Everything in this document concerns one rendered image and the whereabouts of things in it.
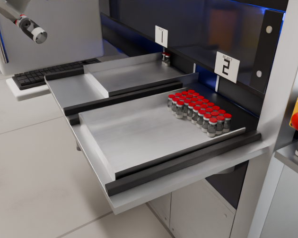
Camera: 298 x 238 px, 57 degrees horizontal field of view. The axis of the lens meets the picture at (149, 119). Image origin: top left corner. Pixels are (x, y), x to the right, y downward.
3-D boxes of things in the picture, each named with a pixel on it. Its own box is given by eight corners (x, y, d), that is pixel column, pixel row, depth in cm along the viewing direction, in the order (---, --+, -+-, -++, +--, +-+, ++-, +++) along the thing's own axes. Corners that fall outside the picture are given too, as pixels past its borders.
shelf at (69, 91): (155, 60, 123) (155, 56, 122) (288, 143, 71) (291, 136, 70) (45, 81, 104) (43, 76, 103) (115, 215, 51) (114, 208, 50)
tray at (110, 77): (161, 59, 119) (161, 51, 117) (197, 81, 99) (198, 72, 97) (84, 73, 105) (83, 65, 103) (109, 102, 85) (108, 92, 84)
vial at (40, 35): (41, 46, 42) (21, 29, 42) (50, 35, 42) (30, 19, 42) (33, 41, 40) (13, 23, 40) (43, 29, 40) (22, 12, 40)
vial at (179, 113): (180, 114, 79) (181, 99, 76) (184, 117, 77) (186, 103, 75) (173, 115, 78) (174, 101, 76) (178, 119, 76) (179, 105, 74)
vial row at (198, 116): (178, 105, 83) (179, 91, 81) (217, 136, 70) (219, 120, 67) (172, 107, 82) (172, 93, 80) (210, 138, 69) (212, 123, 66)
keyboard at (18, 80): (96, 61, 139) (95, 56, 138) (109, 69, 129) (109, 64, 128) (12, 79, 120) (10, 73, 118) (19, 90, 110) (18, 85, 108)
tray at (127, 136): (184, 97, 88) (185, 87, 86) (243, 139, 69) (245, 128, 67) (80, 123, 75) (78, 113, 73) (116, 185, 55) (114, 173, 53)
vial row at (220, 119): (184, 104, 84) (186, 90, 82) (224, 133, 71) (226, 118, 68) (178, 105, 83) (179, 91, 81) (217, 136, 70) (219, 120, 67)
